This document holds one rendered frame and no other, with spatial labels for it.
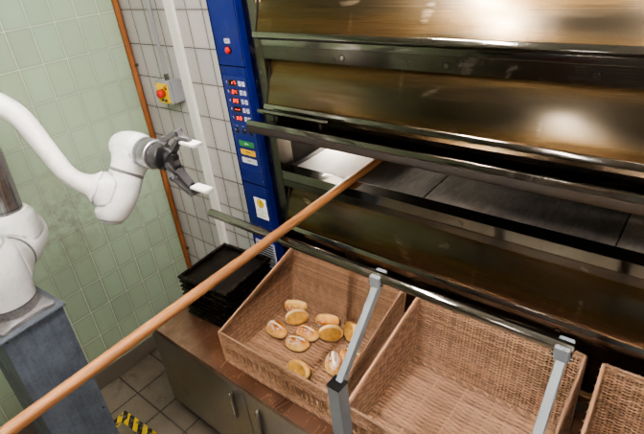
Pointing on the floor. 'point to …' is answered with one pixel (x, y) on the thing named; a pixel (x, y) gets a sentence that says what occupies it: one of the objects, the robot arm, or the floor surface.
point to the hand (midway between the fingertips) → (201, 168)
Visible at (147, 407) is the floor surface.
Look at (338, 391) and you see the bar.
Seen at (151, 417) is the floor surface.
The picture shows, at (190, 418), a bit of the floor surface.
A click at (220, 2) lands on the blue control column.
